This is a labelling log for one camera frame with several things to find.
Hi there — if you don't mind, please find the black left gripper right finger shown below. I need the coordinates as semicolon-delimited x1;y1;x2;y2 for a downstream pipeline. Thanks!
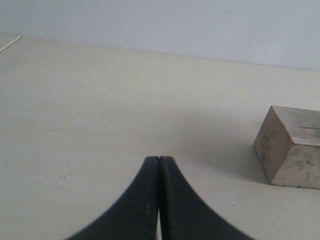
158;156;251;240

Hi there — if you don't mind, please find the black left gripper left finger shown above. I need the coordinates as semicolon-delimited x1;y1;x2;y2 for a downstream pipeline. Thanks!
68;156;160;240

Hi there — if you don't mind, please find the largest wooden cube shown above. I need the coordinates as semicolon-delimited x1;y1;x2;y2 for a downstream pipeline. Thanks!
253;105;320;189

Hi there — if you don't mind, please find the white strip at table edge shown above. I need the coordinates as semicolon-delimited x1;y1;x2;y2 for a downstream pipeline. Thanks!
0;35;22;53

